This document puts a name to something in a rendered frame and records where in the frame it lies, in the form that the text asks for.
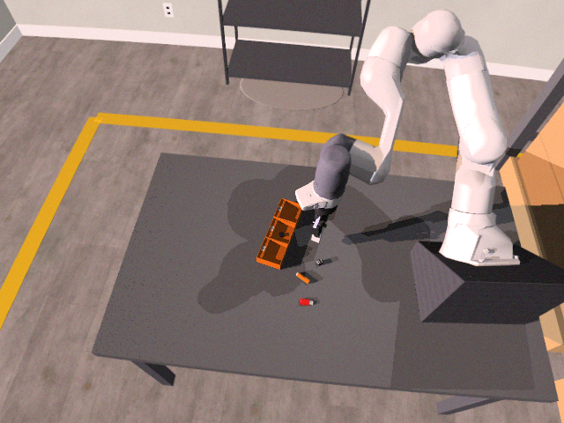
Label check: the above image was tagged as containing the orange rack of bins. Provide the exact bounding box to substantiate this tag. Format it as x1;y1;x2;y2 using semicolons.
256;198;302;270

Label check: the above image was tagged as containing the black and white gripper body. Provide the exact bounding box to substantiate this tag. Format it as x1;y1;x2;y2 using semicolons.
314;206;338;221

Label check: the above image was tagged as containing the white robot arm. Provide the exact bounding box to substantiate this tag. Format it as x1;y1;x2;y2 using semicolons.
295;9;520;266

